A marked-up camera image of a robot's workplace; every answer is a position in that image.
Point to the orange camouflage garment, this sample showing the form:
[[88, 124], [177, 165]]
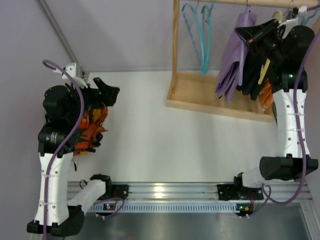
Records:
[[91, 131]]

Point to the teal hanger right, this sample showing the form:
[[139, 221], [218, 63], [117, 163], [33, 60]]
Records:
[[307, 13]]

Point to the teal hanger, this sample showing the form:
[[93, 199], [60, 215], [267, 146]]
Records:
[[209, 27], [307, 13], [191, 32]]

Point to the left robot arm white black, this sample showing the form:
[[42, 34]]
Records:
[[74, 118]]

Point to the cream yellow hanger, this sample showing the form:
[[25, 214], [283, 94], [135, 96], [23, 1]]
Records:
[[264, 68]]

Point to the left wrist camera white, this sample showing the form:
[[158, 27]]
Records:
[[75, 71]]

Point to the orange garment on hanger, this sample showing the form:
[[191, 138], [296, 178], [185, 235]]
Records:
[[265, 96]]

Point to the aluminium frame profile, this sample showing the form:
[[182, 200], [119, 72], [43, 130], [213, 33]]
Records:
[[46, 11]]

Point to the black garment on hanger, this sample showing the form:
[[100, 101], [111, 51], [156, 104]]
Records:
[[251, 75]]

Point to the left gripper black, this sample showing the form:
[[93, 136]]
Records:
[[97, 93]]

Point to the purple hanger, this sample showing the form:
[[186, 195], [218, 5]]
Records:
[[248, 7]]

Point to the teal hanger left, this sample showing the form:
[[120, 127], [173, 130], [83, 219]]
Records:
[[191, 32]]

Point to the slotted cable duct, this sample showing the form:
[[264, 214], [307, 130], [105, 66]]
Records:
[[188, 207]]

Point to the wooden clothes rack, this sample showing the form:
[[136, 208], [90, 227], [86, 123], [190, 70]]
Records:
[[194, 92]]

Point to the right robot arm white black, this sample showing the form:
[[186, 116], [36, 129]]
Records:
[[290, 117]]

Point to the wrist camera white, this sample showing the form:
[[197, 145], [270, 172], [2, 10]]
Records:
[[75, 71], [294, 14]]

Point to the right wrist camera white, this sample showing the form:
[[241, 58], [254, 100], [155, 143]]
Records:
[[294, 14]]

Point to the aluminium mounting rail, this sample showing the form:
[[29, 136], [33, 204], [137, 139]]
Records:
[[203, 191]]

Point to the purple trousers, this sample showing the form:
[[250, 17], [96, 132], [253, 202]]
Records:
[[232, 66]]

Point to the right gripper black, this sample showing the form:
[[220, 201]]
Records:
[[265, 38]]

